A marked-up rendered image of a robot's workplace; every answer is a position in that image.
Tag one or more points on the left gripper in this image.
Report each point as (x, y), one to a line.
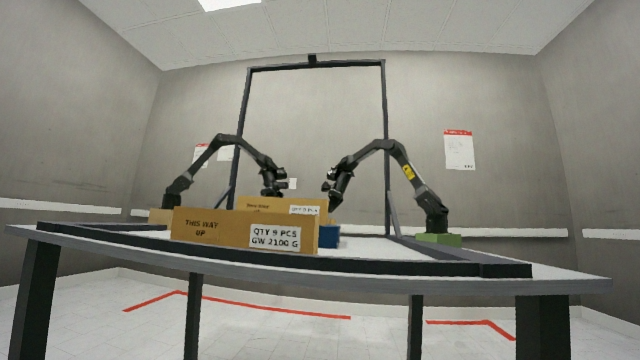
(336, 196)

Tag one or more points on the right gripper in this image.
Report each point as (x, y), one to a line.
(269, 191)

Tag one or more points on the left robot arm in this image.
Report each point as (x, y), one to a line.
(436, 223)

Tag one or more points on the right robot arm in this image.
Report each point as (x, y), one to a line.
(184, 181)

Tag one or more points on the dark grey metal frame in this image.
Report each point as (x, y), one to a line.
(389, 204)

